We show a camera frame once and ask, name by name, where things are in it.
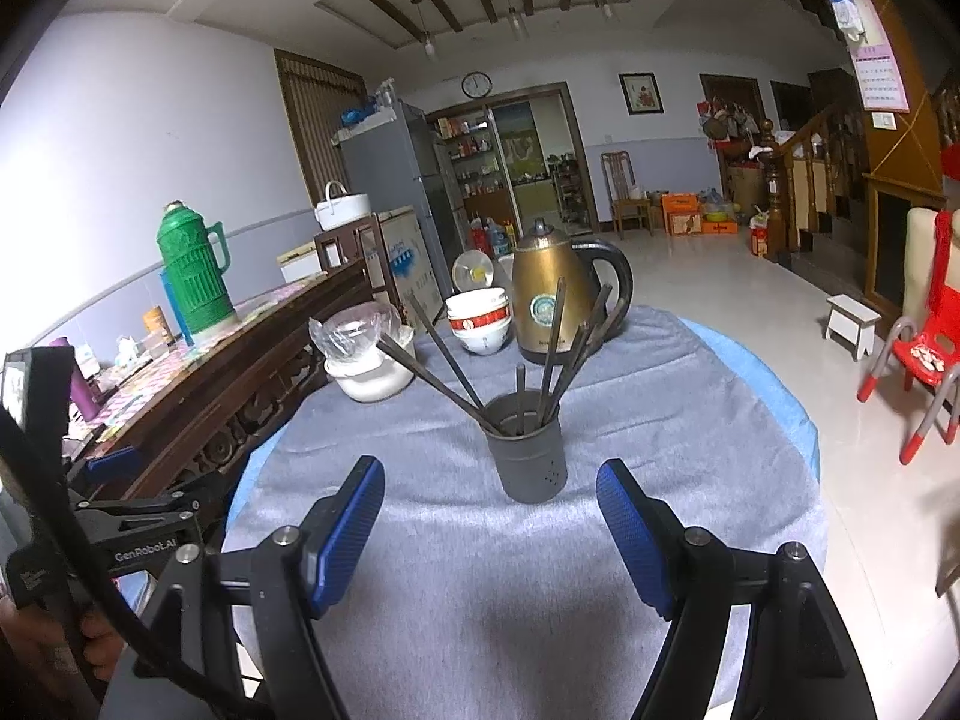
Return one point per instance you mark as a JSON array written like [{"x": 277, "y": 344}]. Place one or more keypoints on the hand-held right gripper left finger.
[{"x": 346, "y": 532}]

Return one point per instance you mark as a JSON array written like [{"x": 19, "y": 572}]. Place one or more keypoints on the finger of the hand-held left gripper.
[
  {"x": 142, "y": 516},
  {"x": 114, "y": 461}
]

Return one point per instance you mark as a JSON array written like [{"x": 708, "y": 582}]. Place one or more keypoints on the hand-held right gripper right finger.
[{"x": 634, "y": 540}]

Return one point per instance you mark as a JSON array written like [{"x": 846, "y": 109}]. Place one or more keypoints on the black perforated utensil holder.
[{"x": 525, "y": 457}]

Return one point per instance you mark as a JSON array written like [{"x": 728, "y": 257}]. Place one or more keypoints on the bunch of dark chopsticks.
[{"x": 442, "y": 367}]

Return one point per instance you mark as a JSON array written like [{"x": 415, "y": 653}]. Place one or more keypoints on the person's left hand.
[{"x": 101, "y": 645}]

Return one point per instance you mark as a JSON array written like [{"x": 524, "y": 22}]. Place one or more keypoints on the purple bottle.
[{"x": 82, "y": 394}]

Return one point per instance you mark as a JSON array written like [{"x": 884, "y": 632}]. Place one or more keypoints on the patterned sideboard cloth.
[{"x": 172, "y": 360}]

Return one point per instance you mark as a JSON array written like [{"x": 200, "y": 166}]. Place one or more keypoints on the grey tablecloth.
[{"x": 465, "y": 585}]

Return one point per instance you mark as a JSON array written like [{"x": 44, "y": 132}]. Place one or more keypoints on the carved wooden sideboard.
[{"x": 225, "y": 390}]

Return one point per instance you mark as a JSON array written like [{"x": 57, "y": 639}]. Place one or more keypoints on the orange jar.
[{"x": 155, "y": 322}]

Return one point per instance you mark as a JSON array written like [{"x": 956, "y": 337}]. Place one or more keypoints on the green thermos flask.
[{"x": 196, "y": 270}]

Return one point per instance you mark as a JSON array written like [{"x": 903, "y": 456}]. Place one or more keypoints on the clear plastic wrap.
[{"x": 352, "y": 330}]

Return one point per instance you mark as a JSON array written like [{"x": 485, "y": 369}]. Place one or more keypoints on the blue table cover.
[{"x": 757, "y": 375}]

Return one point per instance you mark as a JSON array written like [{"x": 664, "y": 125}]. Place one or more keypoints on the white bowl with red print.
[{"x": 480, "y": 337}]

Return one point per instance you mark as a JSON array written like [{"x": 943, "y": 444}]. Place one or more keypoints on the brass electric kettle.
[{"x": 551, "y": 300}]

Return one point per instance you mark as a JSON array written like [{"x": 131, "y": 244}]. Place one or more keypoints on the white bowl with red band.
[{"x": 476, "y": 307}]

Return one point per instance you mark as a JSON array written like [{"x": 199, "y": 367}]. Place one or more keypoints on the round glass lid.
[{"x": 472, "y": 271}]

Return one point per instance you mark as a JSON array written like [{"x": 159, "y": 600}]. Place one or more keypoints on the small white stool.
[{"x": 851, "y": 322}]

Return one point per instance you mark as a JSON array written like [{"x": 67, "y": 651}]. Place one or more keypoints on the white lidded bucket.
[{"x": 341, "y": 208}]

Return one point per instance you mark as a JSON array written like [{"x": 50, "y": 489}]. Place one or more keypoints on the orange cardboard box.
[{"x": 682, "y": 216}]

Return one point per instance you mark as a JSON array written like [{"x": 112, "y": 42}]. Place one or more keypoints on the wooden chair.
[{"x": 626, "y": 195}]

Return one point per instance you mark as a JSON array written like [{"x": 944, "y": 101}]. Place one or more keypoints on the red plastic chair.
[{"x": 937, "y": 345}]

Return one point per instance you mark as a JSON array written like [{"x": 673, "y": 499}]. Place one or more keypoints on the grey refrigerator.
[{"x": 397, "y": 165}]

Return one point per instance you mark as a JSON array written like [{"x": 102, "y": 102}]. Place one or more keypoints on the brown wooden door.
[{"x": 319, "y": 127}]

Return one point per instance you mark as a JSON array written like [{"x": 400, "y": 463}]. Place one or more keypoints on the pantry shelf with goods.
[{"x": 472, "y": 165}]

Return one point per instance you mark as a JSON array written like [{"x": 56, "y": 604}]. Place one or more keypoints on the cream chair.
[{"x": 921, "y": 262}]

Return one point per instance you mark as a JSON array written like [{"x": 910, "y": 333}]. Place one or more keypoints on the wooden staircase railing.
[{"x": 814, "y": 165}]

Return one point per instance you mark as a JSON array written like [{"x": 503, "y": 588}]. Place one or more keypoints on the framed wall picture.
[{"x": 641, "y": 94}]

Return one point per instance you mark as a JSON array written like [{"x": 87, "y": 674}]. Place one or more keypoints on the round wall clock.
[{"x": 476, "y": 85}]

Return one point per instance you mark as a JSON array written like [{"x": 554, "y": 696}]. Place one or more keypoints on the wall light switch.
[{"x": 883, "y": 122}]

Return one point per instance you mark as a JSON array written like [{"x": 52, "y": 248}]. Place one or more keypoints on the wall calendar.
[{"x": 877, "y": 52}]

